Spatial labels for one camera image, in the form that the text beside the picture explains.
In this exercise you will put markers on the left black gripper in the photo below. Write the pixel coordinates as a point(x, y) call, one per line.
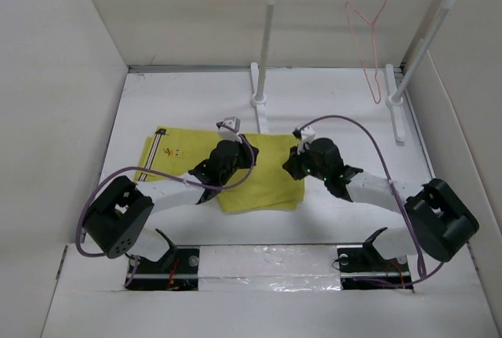
point(247, 159)

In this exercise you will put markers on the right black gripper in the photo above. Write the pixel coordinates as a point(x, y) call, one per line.
point(293, 163)

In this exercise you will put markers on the yellow-green trousers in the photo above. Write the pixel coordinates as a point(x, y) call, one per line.
point(176, 151)

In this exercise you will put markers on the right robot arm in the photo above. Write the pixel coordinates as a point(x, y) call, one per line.
point(437, 222)

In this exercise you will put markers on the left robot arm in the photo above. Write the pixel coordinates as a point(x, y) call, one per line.
point(116, 219)

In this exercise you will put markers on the white metal clothes rack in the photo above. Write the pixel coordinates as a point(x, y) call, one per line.
point(395, 91)

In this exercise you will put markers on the silver tape strip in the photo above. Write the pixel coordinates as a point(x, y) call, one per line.
point(268, 268)

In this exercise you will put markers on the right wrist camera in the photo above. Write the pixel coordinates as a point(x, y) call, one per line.
point(305, 136)

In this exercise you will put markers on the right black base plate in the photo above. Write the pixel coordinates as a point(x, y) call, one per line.
point(361, 269)

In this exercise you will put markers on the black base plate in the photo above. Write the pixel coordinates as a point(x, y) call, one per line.
point(361, 269)
point(181, 273)

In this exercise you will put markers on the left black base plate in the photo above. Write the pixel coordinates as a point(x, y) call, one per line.
point(181, 273)

